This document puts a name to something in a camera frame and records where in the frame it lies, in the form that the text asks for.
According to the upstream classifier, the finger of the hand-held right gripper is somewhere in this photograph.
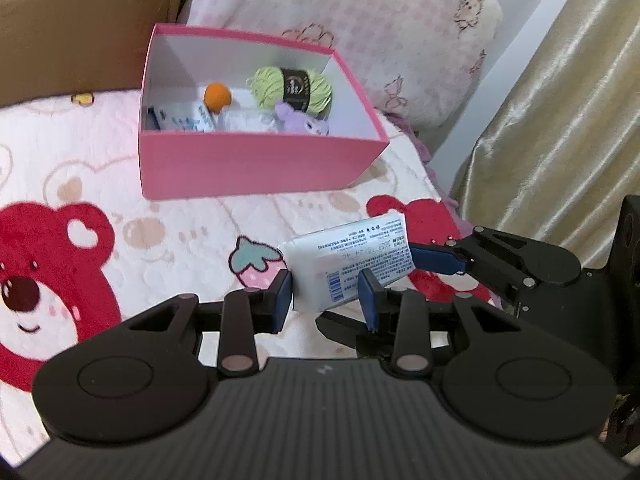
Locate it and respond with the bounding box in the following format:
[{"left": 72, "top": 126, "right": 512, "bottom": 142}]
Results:
[
  {"left": 316, "top": 310, "right": 401, "bottom": 356},
  {"left": 409, "top": 226, "right": 583, "bottom": 293}
]

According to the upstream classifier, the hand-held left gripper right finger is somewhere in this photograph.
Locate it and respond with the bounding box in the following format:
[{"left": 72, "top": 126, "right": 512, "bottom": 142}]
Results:
[{"left": 358, "top": 268, "right": 528, "bottom": 377}]

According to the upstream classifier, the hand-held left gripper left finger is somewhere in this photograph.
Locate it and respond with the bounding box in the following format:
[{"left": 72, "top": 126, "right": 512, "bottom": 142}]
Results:
[{"left": 125, "top": 270, "right": 294, "bottom": 378}]

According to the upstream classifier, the white tissue packet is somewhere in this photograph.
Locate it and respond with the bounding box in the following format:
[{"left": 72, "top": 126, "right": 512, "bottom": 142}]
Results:
[{"left": 277, "top": 212, "right": 416, "bottom": 313}]

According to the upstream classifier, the pink cardboard box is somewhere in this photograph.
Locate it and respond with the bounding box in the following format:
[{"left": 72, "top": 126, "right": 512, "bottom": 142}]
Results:
[{"left": 137, "top": 23, "right": 391, "bottom": 201}]

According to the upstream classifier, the purple plush toy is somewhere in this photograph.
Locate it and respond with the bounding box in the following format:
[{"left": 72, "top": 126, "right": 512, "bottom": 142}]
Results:
[{"left": 272, "top": 101, "right": 331, "bottom": 137}]

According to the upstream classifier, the clear floss pick box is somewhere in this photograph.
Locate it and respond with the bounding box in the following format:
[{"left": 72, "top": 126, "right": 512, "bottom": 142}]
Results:
[{"left": 215, "top": 105, "right": 278, "bottom": 133}]

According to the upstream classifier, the blue wet wipes pack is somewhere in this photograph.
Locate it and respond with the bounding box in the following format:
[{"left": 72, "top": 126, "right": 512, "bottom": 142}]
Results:
[{"left": 145, "top": 101, "right": 216, "bottom": 133}]

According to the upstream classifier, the orange makeup sponge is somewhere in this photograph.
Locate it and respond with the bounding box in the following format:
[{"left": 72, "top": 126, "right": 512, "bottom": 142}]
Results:
[{"left": 204, "top": 82, "right": 232, "bottom": 111}]

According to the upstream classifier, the green yarn ball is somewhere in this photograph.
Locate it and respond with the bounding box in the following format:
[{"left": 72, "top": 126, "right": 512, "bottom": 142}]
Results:
[{"left": 246, "top": 65, "right": 333, "bottom": 115}]

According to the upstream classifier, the red bear printed blanket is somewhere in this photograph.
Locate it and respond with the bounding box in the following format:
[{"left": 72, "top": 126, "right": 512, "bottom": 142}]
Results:
[{"left": 0, "top": 87, "right": 506, "bottom": 466}]

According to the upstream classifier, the gold satin curtain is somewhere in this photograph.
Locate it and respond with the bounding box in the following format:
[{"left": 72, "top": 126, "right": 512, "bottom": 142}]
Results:
[{"left": 440, "top": 0, "right": 640, "bottom": 271}]

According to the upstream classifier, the brown cloud pillow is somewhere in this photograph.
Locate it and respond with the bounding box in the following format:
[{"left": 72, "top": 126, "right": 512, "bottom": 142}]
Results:
[{"left": 0, "top": 0, "right": 193, "bottom": 108}]

